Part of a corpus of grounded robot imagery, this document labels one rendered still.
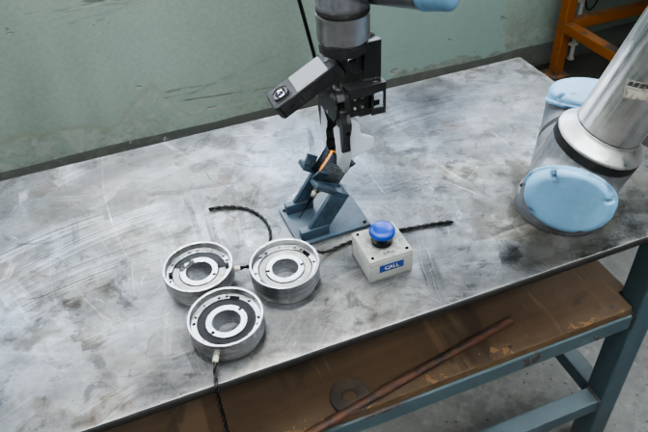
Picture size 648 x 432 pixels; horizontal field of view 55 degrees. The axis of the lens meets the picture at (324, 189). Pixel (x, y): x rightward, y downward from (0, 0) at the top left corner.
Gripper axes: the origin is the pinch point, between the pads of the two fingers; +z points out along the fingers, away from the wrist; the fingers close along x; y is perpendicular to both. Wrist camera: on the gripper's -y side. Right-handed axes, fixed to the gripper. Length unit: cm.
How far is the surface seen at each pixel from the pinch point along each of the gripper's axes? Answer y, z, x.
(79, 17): -34, 27, 150
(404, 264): 4.0, 10.1, -16.8
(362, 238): -0.6, 7.4, -11.5
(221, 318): -24.3, 10.4, -15.1
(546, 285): 40, 37, -11
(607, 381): 52, 60, -23
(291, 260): -11.5, 9.3, -9.5
